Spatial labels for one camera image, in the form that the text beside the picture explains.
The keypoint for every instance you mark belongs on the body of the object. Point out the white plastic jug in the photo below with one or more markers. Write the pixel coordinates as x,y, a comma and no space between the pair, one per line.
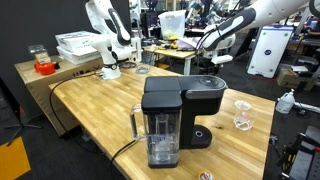
285,103

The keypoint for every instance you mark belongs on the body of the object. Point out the white flat box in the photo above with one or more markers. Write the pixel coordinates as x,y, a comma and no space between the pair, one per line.
76,39
78,56

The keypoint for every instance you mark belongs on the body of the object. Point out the coffee pod inside glass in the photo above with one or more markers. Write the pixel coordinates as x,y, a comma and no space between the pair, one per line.
245,117

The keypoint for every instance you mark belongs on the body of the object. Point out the orange bowl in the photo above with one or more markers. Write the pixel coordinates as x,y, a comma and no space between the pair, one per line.
45,68

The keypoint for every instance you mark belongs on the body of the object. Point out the black coffee maker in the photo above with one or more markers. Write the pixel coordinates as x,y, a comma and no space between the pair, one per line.
200,96

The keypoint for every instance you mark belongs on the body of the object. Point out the clear water tank black lid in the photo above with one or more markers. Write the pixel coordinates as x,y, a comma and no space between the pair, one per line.
163,133

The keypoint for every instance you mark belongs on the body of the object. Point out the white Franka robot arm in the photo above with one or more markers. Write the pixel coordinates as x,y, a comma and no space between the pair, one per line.
110,40

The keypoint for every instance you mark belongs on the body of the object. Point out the light wood background table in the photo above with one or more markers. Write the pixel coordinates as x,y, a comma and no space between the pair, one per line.
180,53

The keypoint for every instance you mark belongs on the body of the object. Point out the white standing machine panel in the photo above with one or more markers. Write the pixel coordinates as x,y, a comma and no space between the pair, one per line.
271,53

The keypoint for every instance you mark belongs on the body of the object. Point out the brown cardboard box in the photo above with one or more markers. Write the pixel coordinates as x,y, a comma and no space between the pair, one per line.
288,78

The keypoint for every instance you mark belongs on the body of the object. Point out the grey tape roll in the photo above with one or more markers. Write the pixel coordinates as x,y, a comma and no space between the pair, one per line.
142,70

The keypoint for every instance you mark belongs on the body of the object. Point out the small white coffee pod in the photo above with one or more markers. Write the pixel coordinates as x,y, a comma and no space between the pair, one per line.
205,176

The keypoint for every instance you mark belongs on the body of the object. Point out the pale cloth pile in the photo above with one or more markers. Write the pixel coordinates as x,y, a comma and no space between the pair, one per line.
188,43

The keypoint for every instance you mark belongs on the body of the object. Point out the clear plastic storage bin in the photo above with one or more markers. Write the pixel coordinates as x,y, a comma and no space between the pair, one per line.
172,25

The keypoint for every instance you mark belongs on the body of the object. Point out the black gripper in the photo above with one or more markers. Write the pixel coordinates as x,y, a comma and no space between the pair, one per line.
220,69

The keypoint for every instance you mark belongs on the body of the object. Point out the orange floor mat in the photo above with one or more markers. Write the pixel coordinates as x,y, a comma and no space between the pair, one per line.
11,161

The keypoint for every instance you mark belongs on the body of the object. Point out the black metal cart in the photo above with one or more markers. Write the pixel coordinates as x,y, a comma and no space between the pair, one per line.
303,156

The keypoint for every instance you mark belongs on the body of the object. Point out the clear glass cup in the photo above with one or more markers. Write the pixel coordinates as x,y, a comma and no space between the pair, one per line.
243,116

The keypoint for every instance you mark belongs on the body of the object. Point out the black tripod stand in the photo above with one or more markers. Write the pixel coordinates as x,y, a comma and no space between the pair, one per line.
21,125

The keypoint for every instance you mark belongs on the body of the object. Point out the cardboard coloured cabinet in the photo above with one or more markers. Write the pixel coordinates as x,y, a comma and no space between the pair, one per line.
33,86

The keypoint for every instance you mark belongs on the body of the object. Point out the clear jar with label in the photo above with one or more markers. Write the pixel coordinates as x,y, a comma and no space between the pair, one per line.
39,53

